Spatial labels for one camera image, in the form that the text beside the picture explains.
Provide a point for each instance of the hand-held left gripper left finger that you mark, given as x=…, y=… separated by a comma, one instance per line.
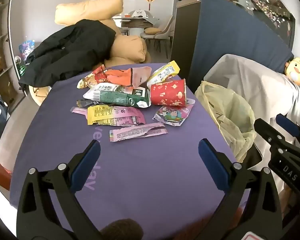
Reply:
x=86, y=165

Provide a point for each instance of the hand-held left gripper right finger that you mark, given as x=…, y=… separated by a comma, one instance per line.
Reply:
x=215, y=165

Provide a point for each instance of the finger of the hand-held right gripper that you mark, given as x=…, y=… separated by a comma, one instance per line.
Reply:
x=263, y=128
x=287, y=125

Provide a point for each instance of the pale yellow plastic bag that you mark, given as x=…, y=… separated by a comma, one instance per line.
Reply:
x=215, y=97

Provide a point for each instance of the red snack packet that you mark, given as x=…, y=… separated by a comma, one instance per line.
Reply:
x=95, y=77

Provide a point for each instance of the orange plastic bag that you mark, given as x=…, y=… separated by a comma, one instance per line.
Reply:
x=122, y=76

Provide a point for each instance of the yellow pink wrapper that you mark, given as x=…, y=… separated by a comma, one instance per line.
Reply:
x=102, y=115

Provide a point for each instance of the pink torn wrapper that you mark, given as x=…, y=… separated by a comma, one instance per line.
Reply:
x=130, y=132

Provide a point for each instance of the white cloth cover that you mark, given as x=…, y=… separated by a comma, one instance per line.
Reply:
x=252, y=75

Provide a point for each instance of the purple printed cloth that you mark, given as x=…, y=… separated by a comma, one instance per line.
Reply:
x=140, y=180

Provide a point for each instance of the yellow duck plush toy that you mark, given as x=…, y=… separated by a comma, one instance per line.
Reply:
x=297, y=67

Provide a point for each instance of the dark foil wrapper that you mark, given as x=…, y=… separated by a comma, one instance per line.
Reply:
x=83, y=103

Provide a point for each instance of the cartoon print wrapper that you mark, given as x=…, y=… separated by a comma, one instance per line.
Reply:
x=171, y=113

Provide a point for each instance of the white snack wrapper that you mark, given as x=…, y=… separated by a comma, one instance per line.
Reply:
x=107, y=87

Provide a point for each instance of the round wooden stool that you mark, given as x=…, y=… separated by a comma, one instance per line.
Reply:
x=38, y=95

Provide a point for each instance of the red paper cup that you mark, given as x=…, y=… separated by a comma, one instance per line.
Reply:
x=168, y=93

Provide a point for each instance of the dark blue covered cabinet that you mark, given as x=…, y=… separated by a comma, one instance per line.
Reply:
x=227, y=37

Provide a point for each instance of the yellow white snack packet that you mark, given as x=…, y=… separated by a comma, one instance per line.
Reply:
x=165, y=71

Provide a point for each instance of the tan sofa seat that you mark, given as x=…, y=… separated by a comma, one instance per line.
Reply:
x=115, y=62

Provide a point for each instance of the black jacket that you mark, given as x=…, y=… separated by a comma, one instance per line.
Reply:
x=65, y=47

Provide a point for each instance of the colourful cartoon bag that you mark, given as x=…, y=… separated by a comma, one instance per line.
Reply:
x=26, y=50

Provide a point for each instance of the glass display shelf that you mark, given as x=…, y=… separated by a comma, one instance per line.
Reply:
x=0, y=55

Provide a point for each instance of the grey dining chair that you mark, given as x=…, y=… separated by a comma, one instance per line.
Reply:
x=165, y=27

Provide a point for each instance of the tan seat pad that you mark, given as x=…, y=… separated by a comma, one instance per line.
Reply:
x=152, y=30

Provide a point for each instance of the dining table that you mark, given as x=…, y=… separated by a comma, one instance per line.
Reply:
x=135, y=22

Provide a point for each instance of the long tan cushion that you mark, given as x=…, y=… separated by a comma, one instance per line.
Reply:
x=90, y=10

